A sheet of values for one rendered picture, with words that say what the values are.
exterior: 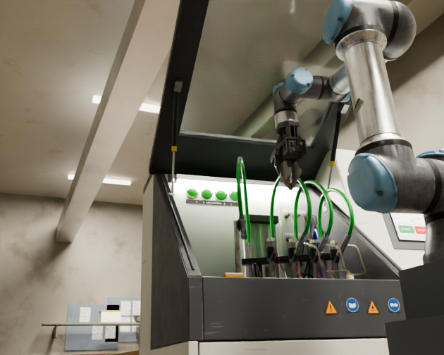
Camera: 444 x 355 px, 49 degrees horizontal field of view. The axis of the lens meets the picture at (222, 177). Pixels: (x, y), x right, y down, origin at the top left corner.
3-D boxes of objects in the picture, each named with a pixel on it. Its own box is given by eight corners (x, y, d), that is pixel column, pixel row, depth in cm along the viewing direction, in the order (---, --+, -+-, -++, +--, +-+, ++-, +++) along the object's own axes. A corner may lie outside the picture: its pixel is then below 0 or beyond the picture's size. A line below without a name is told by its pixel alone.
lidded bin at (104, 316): (118, 324, 988) (118, 312, 996) (121, 322, 958) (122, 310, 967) (97, 324, 973) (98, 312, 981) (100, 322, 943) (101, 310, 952)
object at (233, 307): (204, 340, 121) (202, 276, 126) (199, 341, 125) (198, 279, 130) (413, 336, 138) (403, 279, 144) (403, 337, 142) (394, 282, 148)
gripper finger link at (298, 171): (297, 184, 148) (294, 157, 151) (289, 191, 153) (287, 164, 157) (306, 185, 149) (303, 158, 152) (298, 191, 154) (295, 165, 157)
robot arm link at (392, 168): (448, 202, 92) (393, -12, 115) (378, 198, 89) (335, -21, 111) (412, 222, 103) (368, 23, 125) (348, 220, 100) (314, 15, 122)
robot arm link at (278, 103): (276, 78, 159) (268, 91, 167) (279, 108, 155) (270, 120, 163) (299, 81, 161) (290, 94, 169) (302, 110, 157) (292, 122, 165)
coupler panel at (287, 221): (288, 275, 189) (282, 200, 200) (285, 277, 192) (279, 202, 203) (318, 275, 193) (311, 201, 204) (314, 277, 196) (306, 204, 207)
